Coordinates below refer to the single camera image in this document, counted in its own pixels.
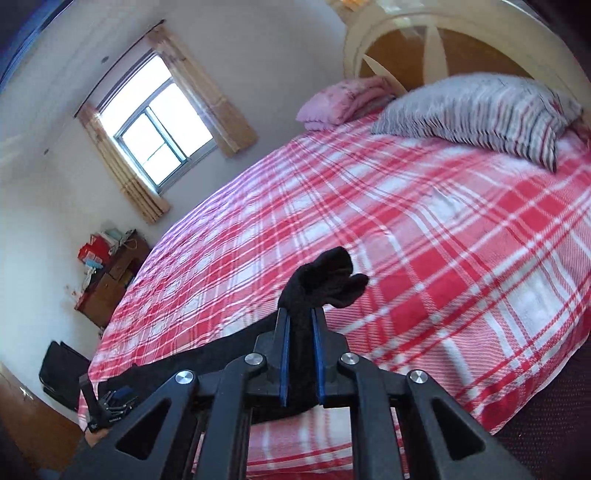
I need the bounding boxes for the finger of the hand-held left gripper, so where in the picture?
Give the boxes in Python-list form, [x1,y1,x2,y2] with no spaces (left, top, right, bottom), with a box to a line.
[105,387,138,407]

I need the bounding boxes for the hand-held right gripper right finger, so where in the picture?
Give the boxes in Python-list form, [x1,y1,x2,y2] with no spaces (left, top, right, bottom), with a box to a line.
[311,307,536,480]

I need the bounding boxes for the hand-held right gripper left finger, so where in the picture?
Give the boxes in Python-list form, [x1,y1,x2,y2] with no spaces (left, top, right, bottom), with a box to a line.
[60,308,291,480]

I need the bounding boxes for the black pants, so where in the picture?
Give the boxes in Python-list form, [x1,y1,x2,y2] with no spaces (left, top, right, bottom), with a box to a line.
[92,246,370,423]

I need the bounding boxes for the black folding chair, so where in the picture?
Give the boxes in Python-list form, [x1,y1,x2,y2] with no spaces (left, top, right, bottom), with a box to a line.
[38,340,90,411]

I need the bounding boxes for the brown wooden door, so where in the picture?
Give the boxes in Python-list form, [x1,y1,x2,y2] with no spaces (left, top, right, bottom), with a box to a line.
[0,360,84,472]

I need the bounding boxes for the brown wooden desk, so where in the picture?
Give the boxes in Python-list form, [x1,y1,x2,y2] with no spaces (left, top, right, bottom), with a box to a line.
[75,229,152,328]

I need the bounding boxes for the red gift bag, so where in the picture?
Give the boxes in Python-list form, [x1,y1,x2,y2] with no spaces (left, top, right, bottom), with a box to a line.
[78,234,112,266]

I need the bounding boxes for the bed with red plaid sheet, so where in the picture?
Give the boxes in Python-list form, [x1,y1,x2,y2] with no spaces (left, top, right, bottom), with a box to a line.
[78,108,591,480]

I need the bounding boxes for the beige floral curtain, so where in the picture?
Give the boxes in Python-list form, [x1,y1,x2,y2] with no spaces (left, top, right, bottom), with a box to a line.
[147,25,258,159]
[76,104,172,225]

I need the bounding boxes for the dark maroon cloth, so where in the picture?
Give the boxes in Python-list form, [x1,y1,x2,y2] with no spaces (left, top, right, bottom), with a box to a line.
[489,344,591,480]

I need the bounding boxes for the small sliding window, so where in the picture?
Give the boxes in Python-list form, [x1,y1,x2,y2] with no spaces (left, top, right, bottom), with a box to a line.
[99,48,219,195]

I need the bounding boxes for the pink folded blanket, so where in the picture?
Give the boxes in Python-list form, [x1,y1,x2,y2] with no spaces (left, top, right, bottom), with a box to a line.
[295,76,395,132]

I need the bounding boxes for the grey striped pillow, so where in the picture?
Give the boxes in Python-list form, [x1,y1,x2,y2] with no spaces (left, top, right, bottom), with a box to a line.
[370,75,583,173]

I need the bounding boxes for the cream and wood headboard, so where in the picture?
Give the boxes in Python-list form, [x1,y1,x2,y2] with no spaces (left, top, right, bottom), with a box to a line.
[344,11,578,100]

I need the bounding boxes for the black curtain rod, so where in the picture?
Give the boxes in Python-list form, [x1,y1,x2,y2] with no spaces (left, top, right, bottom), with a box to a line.
[74,19,166,116]

